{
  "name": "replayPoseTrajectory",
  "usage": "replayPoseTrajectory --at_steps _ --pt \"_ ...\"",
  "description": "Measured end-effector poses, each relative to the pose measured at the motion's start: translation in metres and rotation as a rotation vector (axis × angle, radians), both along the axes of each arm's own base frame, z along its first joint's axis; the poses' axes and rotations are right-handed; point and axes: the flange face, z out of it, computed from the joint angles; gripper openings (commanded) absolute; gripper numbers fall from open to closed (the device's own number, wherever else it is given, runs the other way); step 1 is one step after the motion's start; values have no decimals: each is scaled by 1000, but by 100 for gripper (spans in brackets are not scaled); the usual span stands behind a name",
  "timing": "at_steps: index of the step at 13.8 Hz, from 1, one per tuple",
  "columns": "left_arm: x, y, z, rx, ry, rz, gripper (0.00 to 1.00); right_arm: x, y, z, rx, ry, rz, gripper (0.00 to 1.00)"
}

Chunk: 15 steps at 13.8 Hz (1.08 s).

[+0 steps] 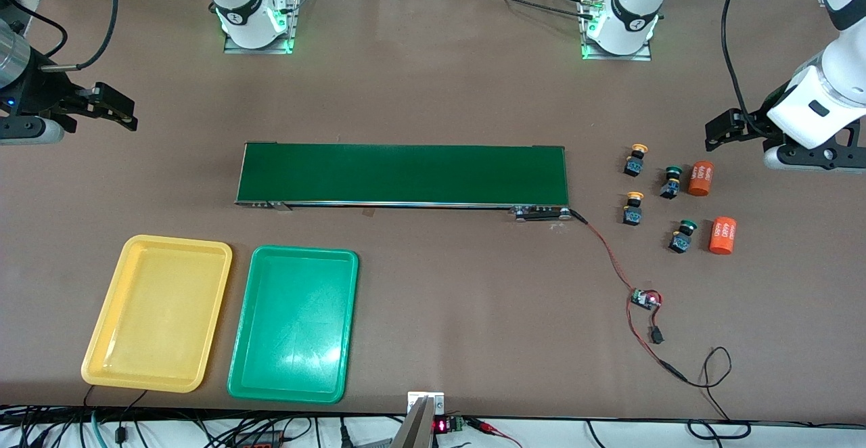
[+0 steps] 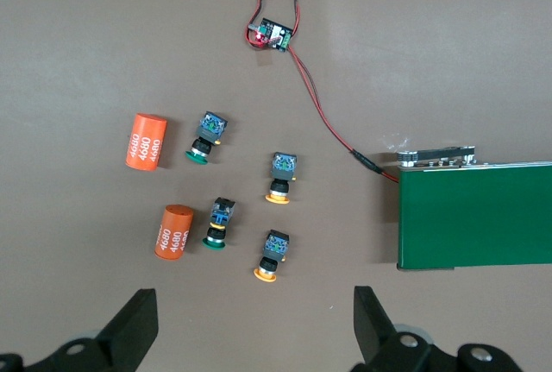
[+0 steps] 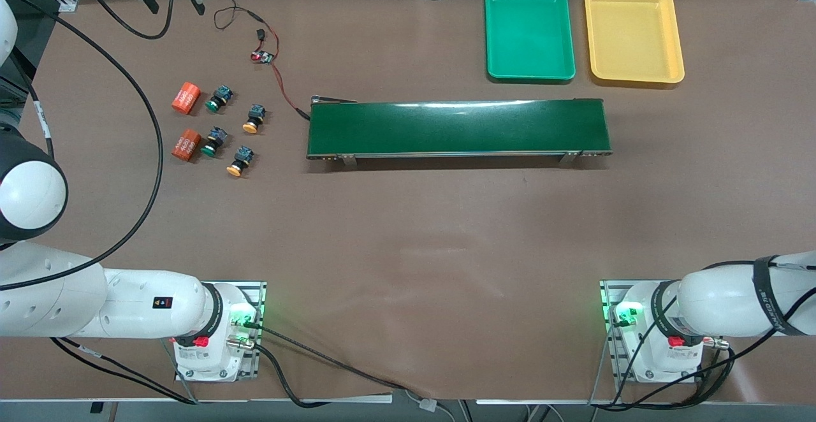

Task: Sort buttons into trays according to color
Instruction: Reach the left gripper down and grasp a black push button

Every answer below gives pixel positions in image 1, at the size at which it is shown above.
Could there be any orange cylinder white print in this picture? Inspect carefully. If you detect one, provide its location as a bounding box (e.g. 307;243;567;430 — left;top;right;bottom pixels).
687;161;715;197
708;217;737;255

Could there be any green cap push button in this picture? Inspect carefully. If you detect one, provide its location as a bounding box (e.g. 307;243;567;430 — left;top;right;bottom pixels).
659;166;683;200
668;219;698;254

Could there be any yellow cap push button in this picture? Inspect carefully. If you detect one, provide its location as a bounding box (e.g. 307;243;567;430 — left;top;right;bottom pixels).
622;143;649;178
622;192;645;227

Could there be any yellow plastic tray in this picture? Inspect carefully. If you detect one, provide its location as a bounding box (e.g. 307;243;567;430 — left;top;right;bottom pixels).
81;234;233;394

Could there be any green conveyor belt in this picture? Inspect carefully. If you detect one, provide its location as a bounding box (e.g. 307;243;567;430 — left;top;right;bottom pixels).
234;141;573;223

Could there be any green plastic tray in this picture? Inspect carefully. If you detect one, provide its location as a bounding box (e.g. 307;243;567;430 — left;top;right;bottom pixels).
227;245;360;405

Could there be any red clip lead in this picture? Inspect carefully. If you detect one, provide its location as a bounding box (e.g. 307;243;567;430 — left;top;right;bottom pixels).
467;418;525;448

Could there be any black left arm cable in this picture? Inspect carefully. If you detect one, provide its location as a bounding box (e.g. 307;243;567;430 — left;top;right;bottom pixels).
720;0;754;122

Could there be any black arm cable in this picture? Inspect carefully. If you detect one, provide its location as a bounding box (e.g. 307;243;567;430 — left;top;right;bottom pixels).
37;0;119;71
720;0;754;122

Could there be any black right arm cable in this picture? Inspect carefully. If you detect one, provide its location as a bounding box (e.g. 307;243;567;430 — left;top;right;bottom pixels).
37;0;119;71

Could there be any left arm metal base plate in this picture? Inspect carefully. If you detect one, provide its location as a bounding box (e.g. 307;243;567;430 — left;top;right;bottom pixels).
579;0;653;62

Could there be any red black conveyor wire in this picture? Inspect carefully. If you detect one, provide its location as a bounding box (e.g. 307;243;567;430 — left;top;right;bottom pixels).
568;208;640;294

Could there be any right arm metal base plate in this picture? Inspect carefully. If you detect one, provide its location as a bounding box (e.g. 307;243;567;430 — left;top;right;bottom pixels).
223;0;303;55

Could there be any red black power wire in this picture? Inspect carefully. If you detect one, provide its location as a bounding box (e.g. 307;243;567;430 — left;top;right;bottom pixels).
626;294;670;367

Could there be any thin black looped cable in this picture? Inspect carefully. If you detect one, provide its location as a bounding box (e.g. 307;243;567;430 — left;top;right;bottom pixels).
660;346;753;441

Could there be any black base cable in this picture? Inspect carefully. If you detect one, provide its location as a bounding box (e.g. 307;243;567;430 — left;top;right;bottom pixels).
465;0;597;20

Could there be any silver camera mount bracket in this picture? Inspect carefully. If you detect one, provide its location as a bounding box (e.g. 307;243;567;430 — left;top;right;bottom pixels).
407;391;446;448

